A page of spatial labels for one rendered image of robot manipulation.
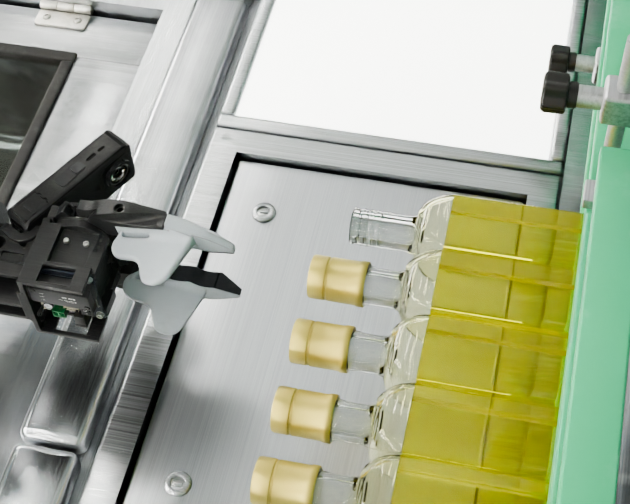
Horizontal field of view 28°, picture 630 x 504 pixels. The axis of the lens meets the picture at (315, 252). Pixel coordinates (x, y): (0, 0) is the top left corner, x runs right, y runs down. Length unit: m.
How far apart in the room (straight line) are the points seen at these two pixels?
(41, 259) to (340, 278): 0.22
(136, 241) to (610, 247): 0.36
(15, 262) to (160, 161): 0.28
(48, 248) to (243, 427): 0.22
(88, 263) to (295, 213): 0.28
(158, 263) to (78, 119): 0.42
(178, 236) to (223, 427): 0.19
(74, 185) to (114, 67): 0.38
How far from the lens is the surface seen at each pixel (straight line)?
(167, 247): 0.95
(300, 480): 0.86
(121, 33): 1.42
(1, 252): 1.00
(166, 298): 1.00
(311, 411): 0.89
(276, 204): 1.18
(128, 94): 1.32
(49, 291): 0.96
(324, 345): 0.92
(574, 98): 0.88
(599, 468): 0.74
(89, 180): 1.02
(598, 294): 0.80
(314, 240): 1.15
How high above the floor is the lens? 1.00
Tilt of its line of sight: 9 degrees up
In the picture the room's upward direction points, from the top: 81 degrees counter-clockwise
